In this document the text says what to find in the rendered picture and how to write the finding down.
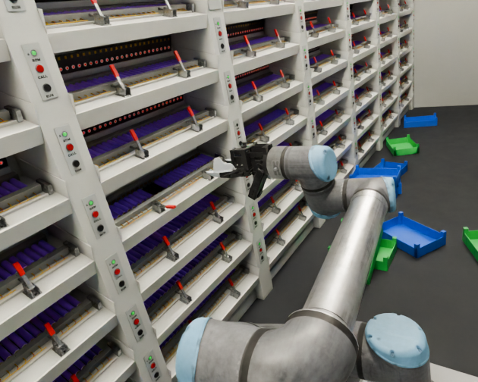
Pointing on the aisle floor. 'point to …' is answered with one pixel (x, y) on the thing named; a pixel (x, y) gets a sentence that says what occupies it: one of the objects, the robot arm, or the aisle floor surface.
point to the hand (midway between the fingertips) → (218, 168)
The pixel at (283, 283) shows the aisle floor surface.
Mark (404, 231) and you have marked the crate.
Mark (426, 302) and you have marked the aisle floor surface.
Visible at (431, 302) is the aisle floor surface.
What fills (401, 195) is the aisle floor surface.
